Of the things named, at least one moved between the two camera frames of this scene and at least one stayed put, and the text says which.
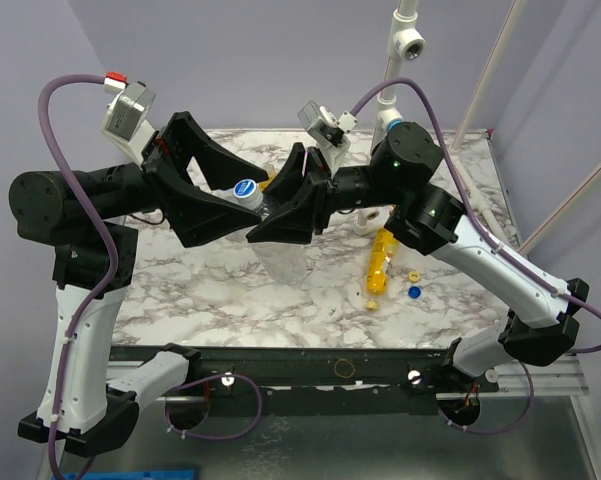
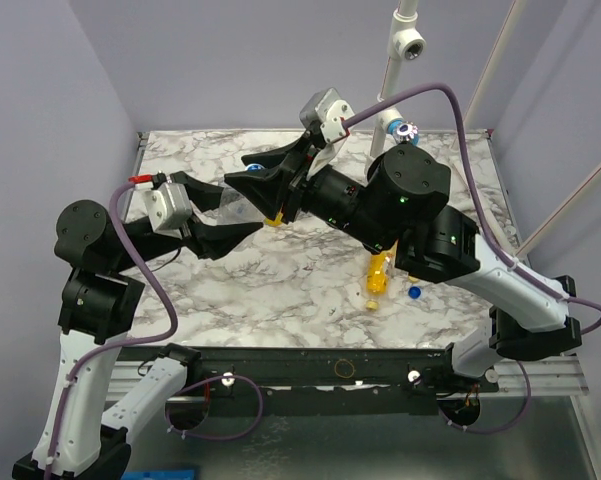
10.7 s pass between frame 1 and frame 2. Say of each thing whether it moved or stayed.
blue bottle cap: stayed
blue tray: stayed
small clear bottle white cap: moved
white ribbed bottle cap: moved
